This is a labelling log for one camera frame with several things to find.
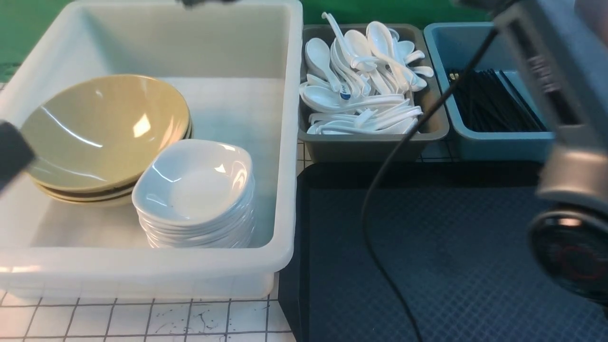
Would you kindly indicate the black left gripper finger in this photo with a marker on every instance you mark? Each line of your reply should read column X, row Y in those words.
column 16, row 154

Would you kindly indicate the tan noodle bowl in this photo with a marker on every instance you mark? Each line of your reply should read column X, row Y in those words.
column 116, row 95

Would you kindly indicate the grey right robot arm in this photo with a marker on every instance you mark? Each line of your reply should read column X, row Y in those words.
column 563, row 61

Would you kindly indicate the top tan bowl in tub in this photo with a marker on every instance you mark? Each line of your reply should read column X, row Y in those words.
column 80, row 194

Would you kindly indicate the tan bowl in tub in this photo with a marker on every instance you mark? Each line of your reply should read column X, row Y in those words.
column 80, row 194
column 116, row 201

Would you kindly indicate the lower tan bowl in tub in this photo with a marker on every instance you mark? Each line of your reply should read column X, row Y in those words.
column 116, row 201

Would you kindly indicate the stack of white square dishes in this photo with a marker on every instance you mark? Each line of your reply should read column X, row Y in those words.
column 198, row 193

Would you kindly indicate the large white plastic tub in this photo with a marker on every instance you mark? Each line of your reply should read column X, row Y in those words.
column 238, row 67

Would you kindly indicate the grey spoon bin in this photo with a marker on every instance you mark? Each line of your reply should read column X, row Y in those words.
column 373, row 148

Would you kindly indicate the pile of white spoons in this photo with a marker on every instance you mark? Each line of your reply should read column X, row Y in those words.
column 363, row 83

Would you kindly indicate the black serving tray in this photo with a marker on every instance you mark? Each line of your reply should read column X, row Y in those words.
column 452, row 235

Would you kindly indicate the pile of black chopsticks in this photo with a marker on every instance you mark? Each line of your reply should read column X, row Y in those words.
column 488, row 102

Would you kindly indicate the blue chopstick bin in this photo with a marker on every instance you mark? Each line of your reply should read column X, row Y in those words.
column 451, row 46

